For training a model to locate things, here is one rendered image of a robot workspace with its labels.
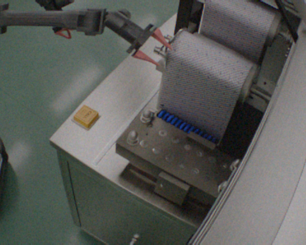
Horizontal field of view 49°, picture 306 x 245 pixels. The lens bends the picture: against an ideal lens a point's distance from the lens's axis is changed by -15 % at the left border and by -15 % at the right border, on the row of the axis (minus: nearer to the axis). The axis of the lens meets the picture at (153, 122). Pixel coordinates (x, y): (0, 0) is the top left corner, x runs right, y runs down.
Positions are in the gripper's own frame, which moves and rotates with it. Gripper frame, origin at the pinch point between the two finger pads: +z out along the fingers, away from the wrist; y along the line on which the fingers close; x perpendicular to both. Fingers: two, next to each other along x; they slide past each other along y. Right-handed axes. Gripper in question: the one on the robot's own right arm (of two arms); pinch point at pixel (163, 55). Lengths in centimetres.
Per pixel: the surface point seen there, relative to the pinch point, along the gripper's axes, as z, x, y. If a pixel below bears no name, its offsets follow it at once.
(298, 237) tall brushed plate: 35, 54, 18
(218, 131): 29.0, -9.2, 6.1
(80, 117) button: -7.0, -31.6, 30.4
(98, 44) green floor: -27, -200, -8
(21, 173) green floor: -16, -119, 92
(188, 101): 15.6, -10.0, 4.7
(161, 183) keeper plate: 23.5, -6.1, 29.5
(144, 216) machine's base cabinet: 31, -21, 45
